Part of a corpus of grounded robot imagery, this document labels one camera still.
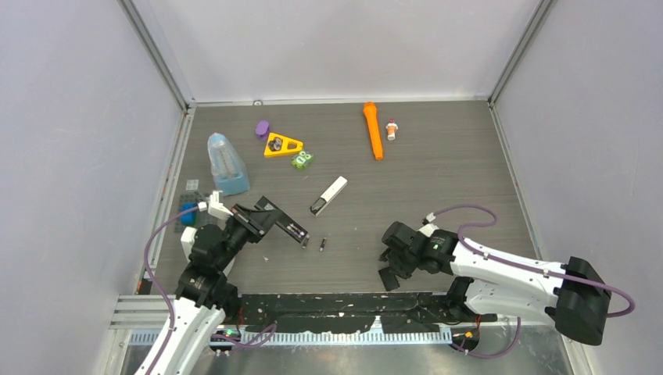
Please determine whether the white rectangular thermometer device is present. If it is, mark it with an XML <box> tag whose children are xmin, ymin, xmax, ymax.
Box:
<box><xmin>309</xmin><ymin>176</ymin><xmax>347</xmax><ymax>216</ymax></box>

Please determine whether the black remote battery cover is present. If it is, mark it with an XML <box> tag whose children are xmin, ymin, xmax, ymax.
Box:
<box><xmin>378</xmin><ymin>268</ymin><xmax>400</xmax><ymax>291</ymax></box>

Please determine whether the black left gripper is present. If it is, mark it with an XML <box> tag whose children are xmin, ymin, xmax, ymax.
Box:
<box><xmin>216</xmin><ymin>203</ymin><xmax>281</xmax><ymax>270</ymax></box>

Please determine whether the black remote control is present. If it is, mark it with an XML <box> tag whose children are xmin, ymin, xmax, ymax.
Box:
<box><xmin>254</xmin><ymin>196</ymin><xmax>310</xmax><ymax>246</ymax></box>

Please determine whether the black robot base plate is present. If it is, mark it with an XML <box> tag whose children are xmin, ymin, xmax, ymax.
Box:
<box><xmin>224</xmin><ymin>292</ymin><xmax>497</xmax><ymax>334</ymax></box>

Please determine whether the green owl toy block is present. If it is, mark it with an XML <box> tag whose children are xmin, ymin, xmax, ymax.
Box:
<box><xmin>292</xmin><ymin>150</ymin><xmax>314</xmax><ymax>170</ymax></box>

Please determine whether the purple cylinder toy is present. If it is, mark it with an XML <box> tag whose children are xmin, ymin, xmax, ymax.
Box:
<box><xmin>255</xmin><ymin>120</ymin><xmax>271</xmax><ymax>140</ymax></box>

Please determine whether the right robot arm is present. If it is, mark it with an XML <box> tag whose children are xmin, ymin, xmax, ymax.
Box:
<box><xmin>380</xmin><ymin>221</ymin><xmax>611</xmax><ymax>346</ymax></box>

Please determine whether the yellow triangle shape toy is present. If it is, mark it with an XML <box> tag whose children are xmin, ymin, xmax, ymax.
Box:
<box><xmin>263</xmin><ymin>132</ymin><xmax>304</xmax><ymax>158</ymax></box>

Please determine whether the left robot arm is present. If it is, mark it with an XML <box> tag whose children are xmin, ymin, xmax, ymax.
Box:
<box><xmin>137</xmin><ymin>202</ymin><xmax>284</xmax><ymax>374</ymax></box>

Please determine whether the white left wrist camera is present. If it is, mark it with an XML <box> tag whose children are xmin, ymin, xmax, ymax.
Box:
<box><xmin>197</xmin><ymin>190</ymin><xmax>234</xmax><ymax>220</ymax></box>

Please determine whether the grey lego baseplate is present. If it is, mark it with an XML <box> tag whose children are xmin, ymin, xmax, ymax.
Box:
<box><xmin>173</xmin><ymin>190</ymin><xmax>218</xmax><ymax>234</ymax></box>

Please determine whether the blue transparent plastic container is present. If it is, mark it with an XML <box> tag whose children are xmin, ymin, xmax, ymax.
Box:
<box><xmin>207</xmin><ymin>133</ymin><xmax>250</xmax><ymax>195</ymax></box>

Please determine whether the blue lego brick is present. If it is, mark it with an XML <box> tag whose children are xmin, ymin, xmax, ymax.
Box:
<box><xmin>180</xmin><ymin>203</ymin><xmax>199</xmax><ymax>227</ymax></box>

